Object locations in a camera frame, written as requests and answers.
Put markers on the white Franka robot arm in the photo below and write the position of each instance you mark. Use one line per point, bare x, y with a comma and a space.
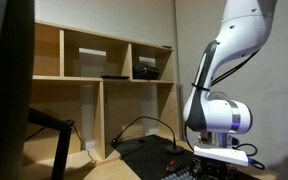
237, 33

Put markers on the large dark monitor panel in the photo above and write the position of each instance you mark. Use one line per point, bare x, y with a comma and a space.
7, 90

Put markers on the black desk mat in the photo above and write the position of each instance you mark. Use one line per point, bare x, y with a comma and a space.
147, 156

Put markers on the small dark flat object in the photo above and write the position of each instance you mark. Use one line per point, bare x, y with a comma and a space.
166, 46

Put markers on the flat black tray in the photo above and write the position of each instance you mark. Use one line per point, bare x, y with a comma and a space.
115, 77

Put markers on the black gooseneck desk microphone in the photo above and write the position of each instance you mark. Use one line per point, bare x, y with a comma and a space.
175, 149

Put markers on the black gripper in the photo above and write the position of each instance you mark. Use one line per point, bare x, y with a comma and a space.
210, 169

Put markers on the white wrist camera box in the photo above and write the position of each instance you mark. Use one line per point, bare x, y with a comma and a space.
222, 154

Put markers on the black zip case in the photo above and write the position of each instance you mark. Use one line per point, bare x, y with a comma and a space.
145, 71

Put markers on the black metal stand frame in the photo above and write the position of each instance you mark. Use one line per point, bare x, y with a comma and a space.
62, 146

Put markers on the light wooden shelf unit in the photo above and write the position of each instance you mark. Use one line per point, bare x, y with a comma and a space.
97, 110

